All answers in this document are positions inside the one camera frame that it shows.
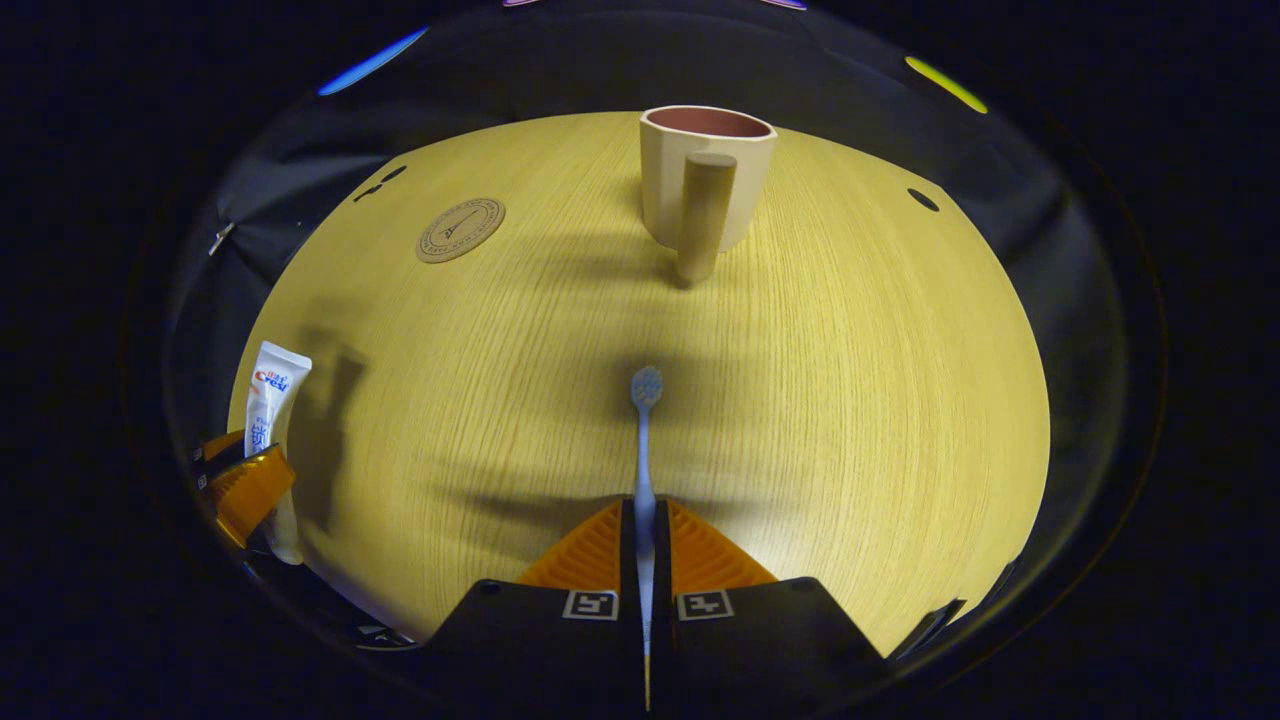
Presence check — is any beige cup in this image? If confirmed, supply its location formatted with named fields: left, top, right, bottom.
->
left=639, top=104, right=779, bottom=286

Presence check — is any round brown coaster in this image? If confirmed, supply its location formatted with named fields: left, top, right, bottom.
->
left=416, top=197, right=507, bottom=265

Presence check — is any white toothpaste tube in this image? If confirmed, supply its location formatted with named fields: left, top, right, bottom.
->
left=244, top=341, right=313, bottom=566

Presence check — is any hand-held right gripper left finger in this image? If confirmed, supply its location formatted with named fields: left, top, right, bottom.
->
left=425, top=498, right=641, bottom=716

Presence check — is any wooden desktop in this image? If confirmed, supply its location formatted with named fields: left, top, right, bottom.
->
left=228, top=110, right=1051, bottom=661

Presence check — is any light blue toothbrush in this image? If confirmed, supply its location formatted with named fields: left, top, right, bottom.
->
left=630, top=365, right=665, bottom=713

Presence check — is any black desk edge bracket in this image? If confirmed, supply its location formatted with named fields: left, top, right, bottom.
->
left=890, top=598, right=966, bottom=661

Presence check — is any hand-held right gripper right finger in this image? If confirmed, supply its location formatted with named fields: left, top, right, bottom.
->
left=652, top=498, right=891, bottom=716

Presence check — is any black backdrop cloth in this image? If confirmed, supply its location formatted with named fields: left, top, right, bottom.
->
left=165, top=0, right=1136, bottom=651

